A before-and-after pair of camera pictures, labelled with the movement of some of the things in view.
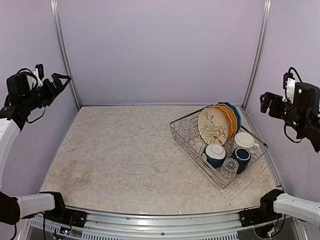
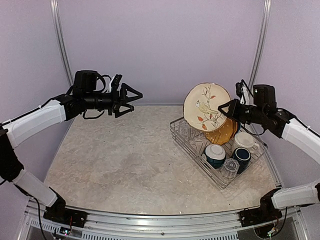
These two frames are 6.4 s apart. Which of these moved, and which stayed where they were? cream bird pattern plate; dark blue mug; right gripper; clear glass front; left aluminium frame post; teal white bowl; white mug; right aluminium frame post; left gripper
Moved: left gripper; cream bird pattern plate; right gripper
Stayed: left aluminium frame post; dark blue mug; clear glass front; teal white bowl; right aluminium frame post; white mug
